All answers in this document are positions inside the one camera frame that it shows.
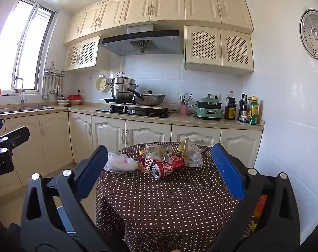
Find bundle of chopsticks and spoons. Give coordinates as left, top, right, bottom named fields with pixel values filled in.
left=179, top=93, right=193, bottom=105

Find steel steamer pot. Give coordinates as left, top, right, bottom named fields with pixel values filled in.
left=108, top=73, right=140, bottom=101

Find beige kitchen countertop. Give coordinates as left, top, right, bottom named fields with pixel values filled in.
left=0, top=102, right=265, bottom=131

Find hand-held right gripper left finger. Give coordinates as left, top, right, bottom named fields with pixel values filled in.
left=20, top=145, right=115, bottom=252

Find red plastic basin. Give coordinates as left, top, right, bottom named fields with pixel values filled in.
left=68, top=94, right=83, bottom=106

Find gold foil wrapper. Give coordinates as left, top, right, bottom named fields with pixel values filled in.
left=178, top=138, right=191, bottom=154

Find white plastic bag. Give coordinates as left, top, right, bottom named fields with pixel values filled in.
left=104, top=151, right=139, bottom=174

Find green electric cooker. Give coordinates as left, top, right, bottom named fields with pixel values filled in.
left=195, top=94, right=224, bottom=120

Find clear wrapper with red print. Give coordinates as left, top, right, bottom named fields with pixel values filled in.
left=145, top=155, right=156, bottom=172

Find dark glass bottle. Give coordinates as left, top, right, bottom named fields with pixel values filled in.
left=243, top=96, right=251, bottom=124
left=238, top=94, right=247, bottom=123

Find glass wok lid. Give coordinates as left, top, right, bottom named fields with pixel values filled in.
left=141, top=90, right=165, bottom=98

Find grey range hood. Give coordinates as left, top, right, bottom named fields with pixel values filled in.
left=98, top=24, right=184, bottom=57

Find green and yellow bottle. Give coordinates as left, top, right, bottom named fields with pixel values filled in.
left=249, top=97, right=259, bottom=125

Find kitchen window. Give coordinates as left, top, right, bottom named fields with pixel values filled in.
left=0, top=0, right=57, bottom=95

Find wall utensil rack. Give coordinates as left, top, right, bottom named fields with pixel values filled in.
left=44, top=62, right=69, bottom=79

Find cream lattice door cabinet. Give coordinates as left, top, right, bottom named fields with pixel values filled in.
left=184, top=25, right=254, bottom=72
left=63, top=35, right=101, bottom=72

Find large soy sauce bottle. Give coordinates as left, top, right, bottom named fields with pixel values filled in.
left=224, top=91, right=236, bottom=120

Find red and yellow candy wrapper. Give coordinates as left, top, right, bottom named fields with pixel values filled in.
left=137, top=150, right=151, bottom=174

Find light blue plastic bin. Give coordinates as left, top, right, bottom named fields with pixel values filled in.
left=55, top=206, right=79, bottom=235

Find brown polka dot tablecloth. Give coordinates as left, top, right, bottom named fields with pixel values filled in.
left=95, top=142, right=256, bottom=252

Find clear printed snack wrapper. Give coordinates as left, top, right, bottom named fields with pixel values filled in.
left=142, top=143, right=175, bottom=163

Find steel sink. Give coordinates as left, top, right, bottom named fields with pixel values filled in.
left=0, top=105, right=54, bottom=114

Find black gas stove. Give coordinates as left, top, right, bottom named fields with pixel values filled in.
left=95, top=105, right=173, bottom=118

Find steel faucet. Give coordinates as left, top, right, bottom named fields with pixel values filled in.
left=12, top=77, right=27, bottom=110

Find clear plastic bag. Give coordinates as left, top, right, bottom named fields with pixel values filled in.
left=179, top=140, right=204, bottom=168

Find steel wok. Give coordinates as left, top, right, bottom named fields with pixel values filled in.
left=126, top=88, right=166, bottom=106

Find orange plastic bag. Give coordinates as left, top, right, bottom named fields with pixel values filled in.
left=251, top=194, right=268, bottom=234

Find cream perforated strainer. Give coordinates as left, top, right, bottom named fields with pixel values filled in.
left=96, top=76, right=110, bottom=93

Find black hot plate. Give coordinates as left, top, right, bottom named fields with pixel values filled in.
left=104, top=98, right=136, bottom=104

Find steel steamer plate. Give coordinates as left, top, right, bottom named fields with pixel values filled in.
left=299, top=9, right=318, bottom=59

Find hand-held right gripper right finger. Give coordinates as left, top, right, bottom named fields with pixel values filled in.
left=206, top=143, right=300, bottom=252

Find cream wall cabinet row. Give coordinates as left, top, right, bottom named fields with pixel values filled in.
left=63, top=0, right=254, bottom=45

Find red soda can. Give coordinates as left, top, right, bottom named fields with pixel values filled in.
left=150, top=154, right=185, bottom=179

